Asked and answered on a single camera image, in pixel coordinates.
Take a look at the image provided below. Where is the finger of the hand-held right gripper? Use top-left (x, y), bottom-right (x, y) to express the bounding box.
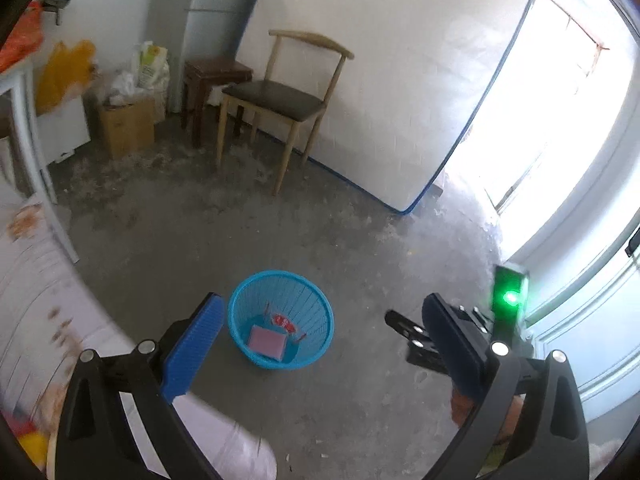
top-left (385, 311), bottom-right (433, 343)
top-left (406, 340), bottom-right (451, 375)

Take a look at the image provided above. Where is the floral table cloth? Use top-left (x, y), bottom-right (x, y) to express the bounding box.
top-left (0, 180), bottom-right (156, 461)

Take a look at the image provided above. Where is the pink sponge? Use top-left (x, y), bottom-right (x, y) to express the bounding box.
top-left (248, 325), bottom-right (288, 362)

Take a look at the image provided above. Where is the blue plastic basket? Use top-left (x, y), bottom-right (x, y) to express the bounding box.
top-left (227, 270), bottom-right (335, 371)

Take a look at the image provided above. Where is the yellow plastic bag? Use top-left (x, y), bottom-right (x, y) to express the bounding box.
top-left (35, 40), bottom-right (98, 113)

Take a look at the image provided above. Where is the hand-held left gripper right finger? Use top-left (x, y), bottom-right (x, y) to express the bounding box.
top-left (422, 293), bottom-right (591, 480)

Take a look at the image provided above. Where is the yellow packet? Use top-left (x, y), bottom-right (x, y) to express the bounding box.
top-left (17, 432), bottom-right (51, 468)

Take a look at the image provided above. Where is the person's right forearm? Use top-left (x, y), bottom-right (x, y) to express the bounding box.
top-left (481, 442), bottom-right (507, 478)

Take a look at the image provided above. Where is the white printed bag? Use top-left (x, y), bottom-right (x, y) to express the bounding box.
top-left (131, 41), bottom-right (171, 92)

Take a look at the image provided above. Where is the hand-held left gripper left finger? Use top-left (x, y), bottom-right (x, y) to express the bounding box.
top-left (54, 292), bottom-right (226, 480)

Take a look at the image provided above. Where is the white panelled door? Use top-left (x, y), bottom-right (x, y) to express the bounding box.
top-left (520, 240), bottom-right (640, 426)

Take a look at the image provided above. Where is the orange plastic bag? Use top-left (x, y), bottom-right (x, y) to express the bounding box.
top-left (0, 2), bottom-right (45, 73)

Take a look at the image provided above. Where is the white mattress blue trim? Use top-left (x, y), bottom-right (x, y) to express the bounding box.
top-left (235, 0), bottom-right (541, 216)

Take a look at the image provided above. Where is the large red packet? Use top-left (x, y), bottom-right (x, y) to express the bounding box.
top-left (0, 410), bottom-right (31, 438)

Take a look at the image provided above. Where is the metal wall bracket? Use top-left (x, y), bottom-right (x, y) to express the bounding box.
top-left (41, 0), bottom-right (72, 27)

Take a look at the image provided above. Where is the crumpled white plastic bag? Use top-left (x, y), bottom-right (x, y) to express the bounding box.
top-left (102, 71), bottom-right (138, 106)

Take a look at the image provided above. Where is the person's right hand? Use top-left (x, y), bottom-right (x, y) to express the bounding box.
top-left (451, 390), bottom-right (526, 448)

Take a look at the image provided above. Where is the wooden chair dark seat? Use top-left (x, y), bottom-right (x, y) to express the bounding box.
top-left (216, 29), bottom-right (356, 197)

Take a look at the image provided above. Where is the white board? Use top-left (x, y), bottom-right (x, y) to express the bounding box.
top-left (37, 95), bottom-right (92, 163)

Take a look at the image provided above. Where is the dark wooden stool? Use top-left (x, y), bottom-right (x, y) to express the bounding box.
top-left (180, 56), bottom-right (254, 149)

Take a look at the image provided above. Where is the white desk wooden top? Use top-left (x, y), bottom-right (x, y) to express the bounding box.
top-left (0, 57), bottom-right (81, 266)

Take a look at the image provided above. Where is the cardboard box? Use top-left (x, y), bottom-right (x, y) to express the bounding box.
top-left (97, 97), bottom-right (157, 160)

